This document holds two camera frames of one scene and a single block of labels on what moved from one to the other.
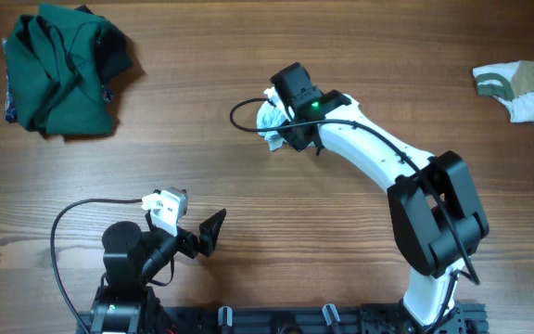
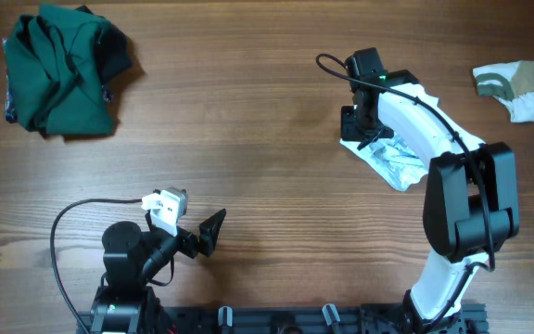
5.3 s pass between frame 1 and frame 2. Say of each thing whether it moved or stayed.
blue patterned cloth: stayed
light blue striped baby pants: moved
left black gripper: stayed
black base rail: stayed
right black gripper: moved
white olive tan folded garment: stayed
